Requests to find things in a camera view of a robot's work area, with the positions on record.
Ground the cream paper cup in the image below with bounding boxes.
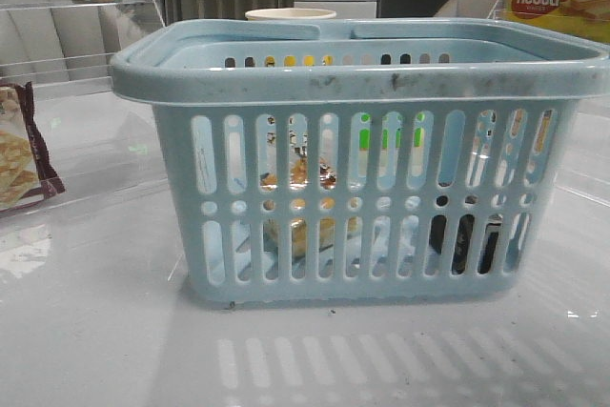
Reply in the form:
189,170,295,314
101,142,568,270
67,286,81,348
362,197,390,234
245,8,336,21

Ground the black tissue pack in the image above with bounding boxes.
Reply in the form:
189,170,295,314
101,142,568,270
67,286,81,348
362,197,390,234
424,214,503,275

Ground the clear acrylic display shelf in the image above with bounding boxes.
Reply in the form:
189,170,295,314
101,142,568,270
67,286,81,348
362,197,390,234
1,0,164,99

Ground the maroon cracker snack packet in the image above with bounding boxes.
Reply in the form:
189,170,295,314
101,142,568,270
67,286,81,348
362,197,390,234
1,83,66,213

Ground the packaged bread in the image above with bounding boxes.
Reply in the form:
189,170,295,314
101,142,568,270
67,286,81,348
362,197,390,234
259,147,362,260

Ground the light blue plastic basket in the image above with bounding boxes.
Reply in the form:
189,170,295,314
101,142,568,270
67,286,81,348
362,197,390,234
111,18,609,305

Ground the clear acrylic right stand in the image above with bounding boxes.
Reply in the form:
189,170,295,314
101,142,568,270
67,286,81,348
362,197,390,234
484,0,510,20

